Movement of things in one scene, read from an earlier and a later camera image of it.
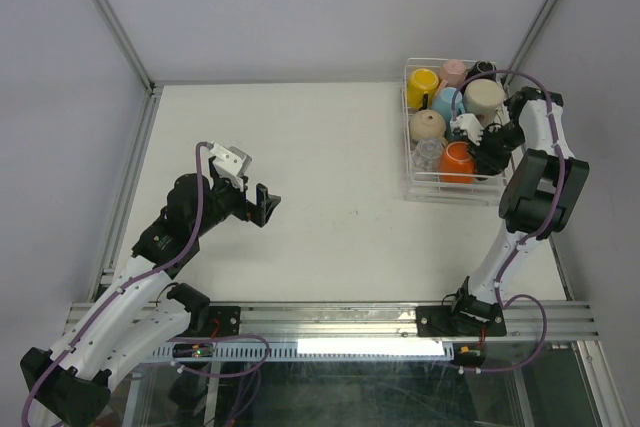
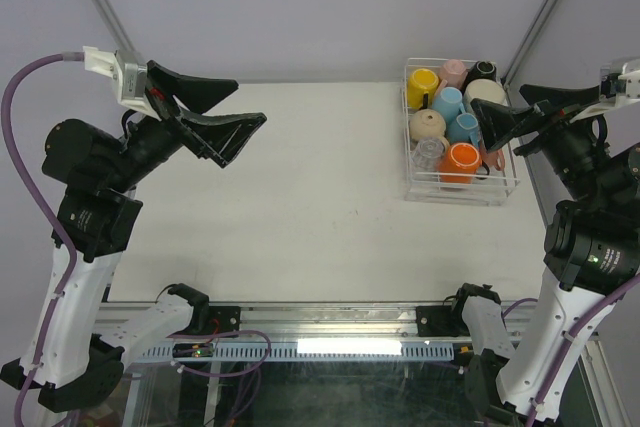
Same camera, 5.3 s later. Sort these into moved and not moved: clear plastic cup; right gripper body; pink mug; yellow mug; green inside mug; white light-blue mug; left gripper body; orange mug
Moved: right gripper body; left gripper body
Not moved: orange mug; green inside mug; pink mug; yellow mug; clear plastic cup; white light-blue mug
